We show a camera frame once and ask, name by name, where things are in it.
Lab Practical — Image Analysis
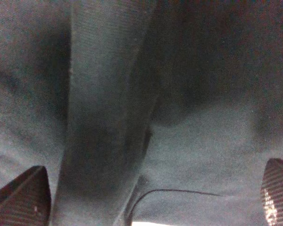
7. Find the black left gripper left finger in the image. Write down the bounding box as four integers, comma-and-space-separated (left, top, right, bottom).
0, 165, 51, 226

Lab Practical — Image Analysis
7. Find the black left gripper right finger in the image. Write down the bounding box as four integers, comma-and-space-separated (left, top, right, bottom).
260, 158, 283, 226

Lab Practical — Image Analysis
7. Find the black short sleeve t-shirt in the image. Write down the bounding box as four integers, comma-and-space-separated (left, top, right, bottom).
0, 0, 283, 226

